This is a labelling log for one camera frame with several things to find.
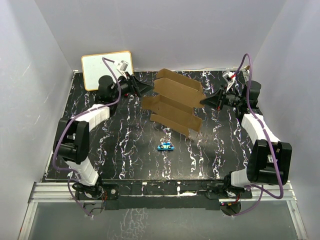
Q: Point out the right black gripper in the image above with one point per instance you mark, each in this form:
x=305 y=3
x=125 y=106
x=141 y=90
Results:
x=214 y=100

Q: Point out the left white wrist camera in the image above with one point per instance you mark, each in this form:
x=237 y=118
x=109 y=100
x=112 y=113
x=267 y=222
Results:
x=121 y=66

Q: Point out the white board orange frame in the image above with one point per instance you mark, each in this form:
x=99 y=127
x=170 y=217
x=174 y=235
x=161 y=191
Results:
x=95 y=66

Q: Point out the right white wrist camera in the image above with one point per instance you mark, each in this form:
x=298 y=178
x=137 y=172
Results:
x=230 y=78

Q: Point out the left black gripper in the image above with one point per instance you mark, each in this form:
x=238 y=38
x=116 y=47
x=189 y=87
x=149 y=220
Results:
x=133 y=83

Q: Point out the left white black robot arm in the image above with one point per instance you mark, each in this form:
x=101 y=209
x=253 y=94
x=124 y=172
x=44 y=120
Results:
x=72 y=139

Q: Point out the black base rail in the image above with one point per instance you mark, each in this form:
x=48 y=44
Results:
x=206 y=194

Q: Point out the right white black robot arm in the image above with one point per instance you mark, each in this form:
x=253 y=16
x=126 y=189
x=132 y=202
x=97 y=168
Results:
x=270 y=158

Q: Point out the brown cardboard box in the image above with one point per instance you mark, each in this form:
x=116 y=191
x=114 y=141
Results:
x=173 y=106

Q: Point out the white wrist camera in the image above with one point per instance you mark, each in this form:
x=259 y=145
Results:
x=230 y=78
x=121 y=66

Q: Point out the blue toy car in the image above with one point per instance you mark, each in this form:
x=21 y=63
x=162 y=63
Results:
x=166 y=146

